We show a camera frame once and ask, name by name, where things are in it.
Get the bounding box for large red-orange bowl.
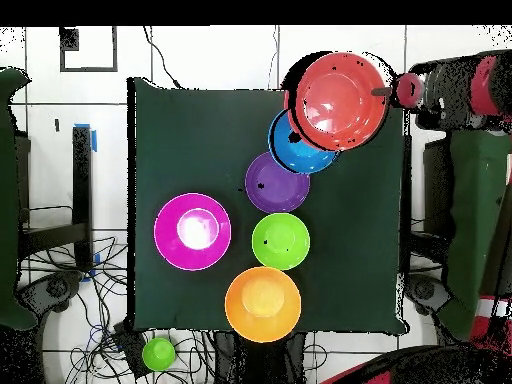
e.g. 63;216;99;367
283;51;393;153

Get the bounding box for blue bowl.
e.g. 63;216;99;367
267;108;341;176

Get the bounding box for purple bowl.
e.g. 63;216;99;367
244;151;312;214

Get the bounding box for green covered side table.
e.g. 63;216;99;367
0;66;37;331
435;127;512;341

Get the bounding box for dark green table cloth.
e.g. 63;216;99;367
126;75;416;336

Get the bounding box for large light orange bowl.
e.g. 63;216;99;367
223;266;304;344

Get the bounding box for large magenta bowl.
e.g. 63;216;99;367
152;191;233;273

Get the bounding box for black metal stand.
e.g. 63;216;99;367
19;123;99;277

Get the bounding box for small green round bowl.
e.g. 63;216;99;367
141;336;177;373

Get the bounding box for black square floor frame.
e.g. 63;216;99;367
59;26;120;73

